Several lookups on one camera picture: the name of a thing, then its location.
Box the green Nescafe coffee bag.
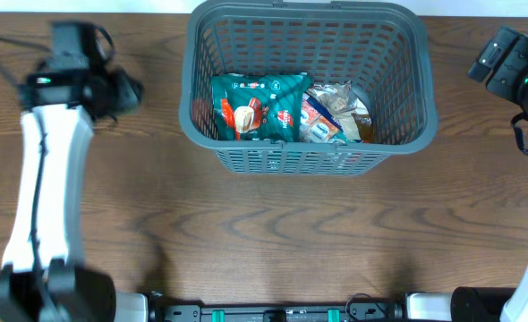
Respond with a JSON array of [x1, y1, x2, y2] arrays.
[[211, 73, 312, 142]]

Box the brown white snack pouch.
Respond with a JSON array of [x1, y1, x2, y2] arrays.
[[305, 81, 373, 143]]

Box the Kleenex tissue multipack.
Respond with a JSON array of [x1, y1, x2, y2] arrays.
[[298, 93, 362, 144]]

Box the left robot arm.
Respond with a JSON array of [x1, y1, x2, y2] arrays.
[[0, 21, 155, 321]]

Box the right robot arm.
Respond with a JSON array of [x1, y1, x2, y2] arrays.
[[386, 27, 528, 321]]

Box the grey plastic basket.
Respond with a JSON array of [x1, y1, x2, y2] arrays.
[[179, 1, 439, 175]]

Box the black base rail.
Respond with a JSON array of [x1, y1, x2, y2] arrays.
[[151, 302, 413, 322]]

